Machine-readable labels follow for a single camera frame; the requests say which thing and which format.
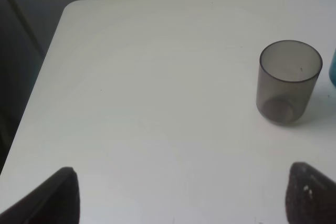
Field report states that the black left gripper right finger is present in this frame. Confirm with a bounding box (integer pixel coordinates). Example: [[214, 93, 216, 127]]
[[285, 162, 335, 223]]

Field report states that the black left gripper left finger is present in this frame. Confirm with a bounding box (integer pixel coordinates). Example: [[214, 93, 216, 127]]
[[1, 167, 80, 223]]

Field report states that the grey translucent cup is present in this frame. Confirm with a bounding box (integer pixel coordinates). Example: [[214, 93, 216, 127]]
[[256, 40, 323, 125]]

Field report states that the teal translucent cup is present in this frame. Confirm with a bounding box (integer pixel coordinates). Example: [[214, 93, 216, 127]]
[[329, 50, 336, 87]]

